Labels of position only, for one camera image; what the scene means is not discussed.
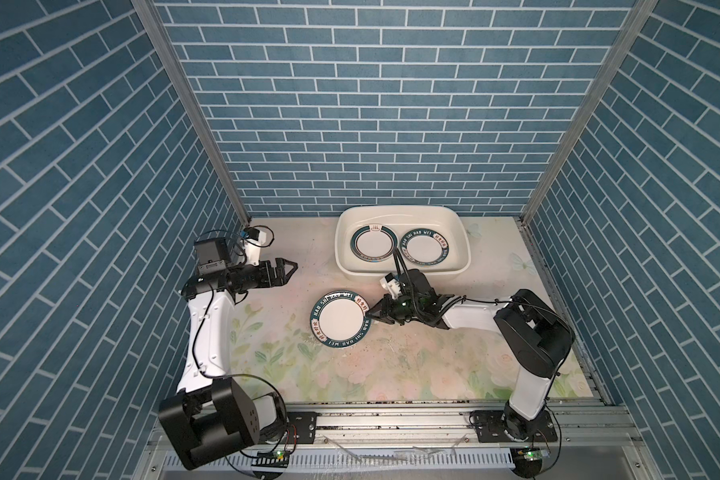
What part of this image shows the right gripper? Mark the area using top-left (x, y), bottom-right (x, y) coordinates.
top-left (363, 293), bottom-right (423, 326)

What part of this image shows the small green rim plate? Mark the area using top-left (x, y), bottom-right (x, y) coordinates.
top-left (309, 290), bottom-right (372, 349)

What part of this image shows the green red rim plate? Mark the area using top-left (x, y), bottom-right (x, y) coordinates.
top-left (350, 224), bottom-right (398, 263)

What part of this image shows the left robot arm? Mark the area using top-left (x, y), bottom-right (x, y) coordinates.
top-left (158, 258), bottom-right (298, 470)

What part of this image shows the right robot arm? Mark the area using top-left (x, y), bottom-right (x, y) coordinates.
top-left (366, 269), bottom-right (575, 441)

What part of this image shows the white plastic bin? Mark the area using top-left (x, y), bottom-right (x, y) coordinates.
top-left (334, 205), bottom-right (472, 284)

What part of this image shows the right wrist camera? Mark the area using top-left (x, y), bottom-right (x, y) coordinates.
top-left (380, 273), bottom-right (402, 300)

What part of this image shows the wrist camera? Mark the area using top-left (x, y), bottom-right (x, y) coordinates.
top-left (241, 225), bottom-right (274, 266)
top-left (380, 273), bottom-right (402, 300)

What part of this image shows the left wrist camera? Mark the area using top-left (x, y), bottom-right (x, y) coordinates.
top-left (241, 225), bottom-right (274, 266)

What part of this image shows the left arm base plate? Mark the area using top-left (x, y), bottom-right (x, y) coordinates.
top-left (276, 411), bottom-right (318, 445)

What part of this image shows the white slotted cable duct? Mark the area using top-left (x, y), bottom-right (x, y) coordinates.
top-left (200, 447), bottom-right (515, 473)

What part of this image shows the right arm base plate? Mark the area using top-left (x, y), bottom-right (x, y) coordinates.
top-left (467, 409), bottom-right (559, 443)

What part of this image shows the aluminium rail frame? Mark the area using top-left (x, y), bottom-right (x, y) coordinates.
top-left (134, 400), bottom-right (660, 479)

